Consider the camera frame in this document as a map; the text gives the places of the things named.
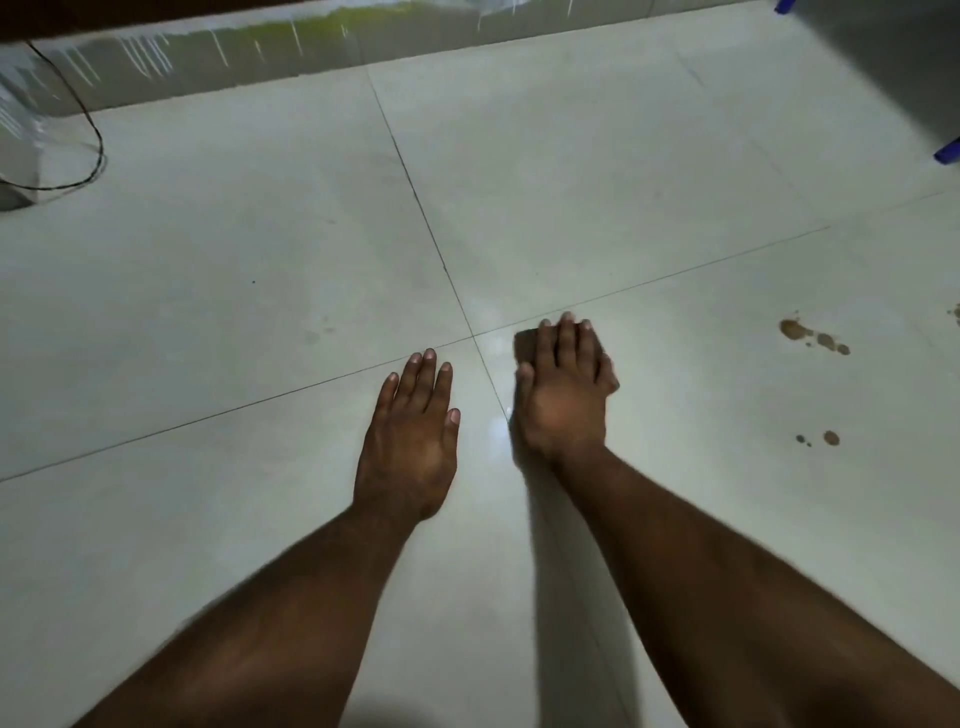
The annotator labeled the person's right hand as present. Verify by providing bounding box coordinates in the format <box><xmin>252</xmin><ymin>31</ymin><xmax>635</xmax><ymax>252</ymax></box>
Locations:
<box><xmin>514</xmin><ymin>311</ymin><xmax>621</xmax><ymax>470</ymax></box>

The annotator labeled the person's left hand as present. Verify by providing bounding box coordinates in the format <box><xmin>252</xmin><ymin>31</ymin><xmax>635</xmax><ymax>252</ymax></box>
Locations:
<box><xmin>352</xmin><ymin>347</ymin><xmax>463</xmax><ymax>526</ymax></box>

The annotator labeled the dark brown scrubbing sponge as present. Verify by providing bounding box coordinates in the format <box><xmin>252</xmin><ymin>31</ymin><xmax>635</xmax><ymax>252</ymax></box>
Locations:
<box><xmin>512</xmin><ymin>328</ymin><xmax>610</xmax><ymax>385</ymax></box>

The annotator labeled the person's left forearm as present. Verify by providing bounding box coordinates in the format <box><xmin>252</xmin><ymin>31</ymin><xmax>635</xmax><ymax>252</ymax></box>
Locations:
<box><xmin>74</xmin><ymin>503</ymin><xmax>421</xmax><ymax>728</ymax></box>

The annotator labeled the person's right forearm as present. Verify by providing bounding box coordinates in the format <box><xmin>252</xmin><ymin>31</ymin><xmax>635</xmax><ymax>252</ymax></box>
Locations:
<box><xmin>554</xmin><ymin>442</ymin><xmax>960</xmax><ymax>728</ymax></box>

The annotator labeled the dark brown wooden panel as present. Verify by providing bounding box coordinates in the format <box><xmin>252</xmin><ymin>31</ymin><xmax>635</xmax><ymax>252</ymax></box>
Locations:
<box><xmin>0</xmin><ymin>0</ymin><xmax>316</xmax><ymax>45</ymax></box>

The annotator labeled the black cable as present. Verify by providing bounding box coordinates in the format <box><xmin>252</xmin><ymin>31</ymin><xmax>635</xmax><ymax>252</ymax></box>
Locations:
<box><xmin>0</xmin><ymin>41</ymin><xmax>106</xmax><ymax>193</ymax></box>

